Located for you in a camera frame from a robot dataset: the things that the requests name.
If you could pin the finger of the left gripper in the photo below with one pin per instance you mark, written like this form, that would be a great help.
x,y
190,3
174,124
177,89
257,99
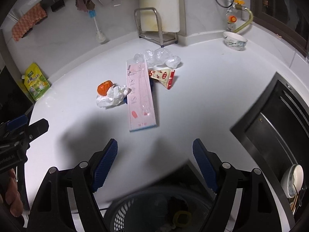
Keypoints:
x,y
37,129
18,122

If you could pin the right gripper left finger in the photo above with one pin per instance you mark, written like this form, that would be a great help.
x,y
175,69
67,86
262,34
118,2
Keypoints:
x,y
102,162

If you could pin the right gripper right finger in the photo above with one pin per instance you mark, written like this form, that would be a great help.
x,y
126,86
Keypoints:
x,y
201,156

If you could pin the pink package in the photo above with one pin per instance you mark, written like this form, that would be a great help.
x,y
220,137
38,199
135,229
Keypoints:
x,y
139,98

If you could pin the white tissue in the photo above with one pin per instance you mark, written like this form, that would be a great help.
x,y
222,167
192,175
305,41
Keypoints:
x,y
115,96

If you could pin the orange fruit peel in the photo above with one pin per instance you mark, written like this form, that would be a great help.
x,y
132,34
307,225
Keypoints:
x,y
103,88

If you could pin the red white snack wrapper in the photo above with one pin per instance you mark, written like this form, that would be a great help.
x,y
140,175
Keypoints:
x,y
164,76

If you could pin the clear plastic bag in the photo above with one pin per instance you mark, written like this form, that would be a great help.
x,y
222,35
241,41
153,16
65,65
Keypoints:
x,y
159,57

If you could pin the black mesh trash bin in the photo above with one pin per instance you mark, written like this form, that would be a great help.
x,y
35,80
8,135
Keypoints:
x,y
158,209

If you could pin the black kitchen sink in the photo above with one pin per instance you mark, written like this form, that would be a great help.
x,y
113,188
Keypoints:
x,y
274,131

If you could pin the person's left hand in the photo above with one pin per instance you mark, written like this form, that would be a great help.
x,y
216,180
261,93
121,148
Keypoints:
x,y
12,195

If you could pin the green yellow detergent pouch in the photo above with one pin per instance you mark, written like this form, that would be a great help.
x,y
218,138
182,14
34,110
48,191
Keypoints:
x,y
35,82

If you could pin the white bowl in sink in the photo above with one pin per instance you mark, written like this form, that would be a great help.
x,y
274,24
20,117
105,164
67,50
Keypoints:
x,y
292,181

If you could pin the chopsticks in sink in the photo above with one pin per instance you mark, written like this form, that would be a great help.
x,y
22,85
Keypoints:
x,y
296,201

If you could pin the orange wavy dish cloth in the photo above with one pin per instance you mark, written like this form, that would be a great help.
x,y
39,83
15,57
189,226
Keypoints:
x,y
35,15

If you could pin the white bottle brush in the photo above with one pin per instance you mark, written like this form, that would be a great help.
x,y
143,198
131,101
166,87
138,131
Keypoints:
x,y
100,37

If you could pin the white patterned ceramic bowl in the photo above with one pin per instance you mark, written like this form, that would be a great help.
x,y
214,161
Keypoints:
x,y
234,41

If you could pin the metal cutting board rack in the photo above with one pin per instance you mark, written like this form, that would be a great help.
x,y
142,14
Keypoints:
x,y
160,27

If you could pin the white cutting board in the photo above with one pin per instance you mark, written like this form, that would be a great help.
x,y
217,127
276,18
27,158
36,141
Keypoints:
x,y
160,4

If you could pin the gas valve with hose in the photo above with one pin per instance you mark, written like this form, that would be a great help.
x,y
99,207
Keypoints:
x,y
231,7

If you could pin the dark window frame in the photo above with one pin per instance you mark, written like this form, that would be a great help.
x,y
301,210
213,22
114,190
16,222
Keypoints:
x,y
285,18

